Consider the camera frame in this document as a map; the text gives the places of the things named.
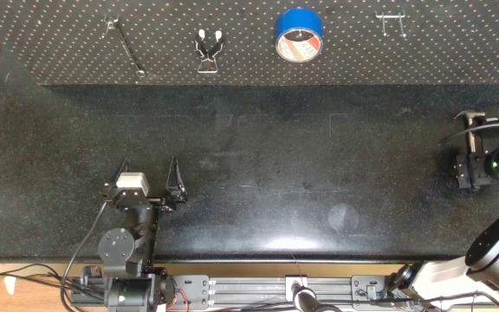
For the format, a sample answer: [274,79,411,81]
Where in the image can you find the pliers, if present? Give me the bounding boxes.
[193,28,225,62]

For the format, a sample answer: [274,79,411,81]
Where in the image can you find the thin black wire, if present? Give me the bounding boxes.
[0,263,103,302]

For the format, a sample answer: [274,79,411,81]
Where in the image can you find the black cable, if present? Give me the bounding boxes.
[58,201,108,312]
[437,121,499,147]

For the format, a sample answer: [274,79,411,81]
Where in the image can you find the mounting rail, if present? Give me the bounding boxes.
[69,263,499,312]

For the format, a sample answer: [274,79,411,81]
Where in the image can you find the roll of blue tape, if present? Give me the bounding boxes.
[274,7,325,64]

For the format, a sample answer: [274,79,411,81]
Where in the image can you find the wrench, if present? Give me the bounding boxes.
[108,16,147,80]

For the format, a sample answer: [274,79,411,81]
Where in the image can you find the metal hook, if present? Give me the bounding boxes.
[101,14,120,38]
[374,11,407,39]
[196,58,219,75]

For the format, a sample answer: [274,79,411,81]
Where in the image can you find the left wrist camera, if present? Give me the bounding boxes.
[104,172,151,212]

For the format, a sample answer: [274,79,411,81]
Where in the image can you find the black pegboard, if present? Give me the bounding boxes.
[0,0,499,87]

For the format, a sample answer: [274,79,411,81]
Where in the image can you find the hammer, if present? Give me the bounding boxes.
[453,109,489,155]

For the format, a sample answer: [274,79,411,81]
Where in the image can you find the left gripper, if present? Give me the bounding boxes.
[109,155,189,214]

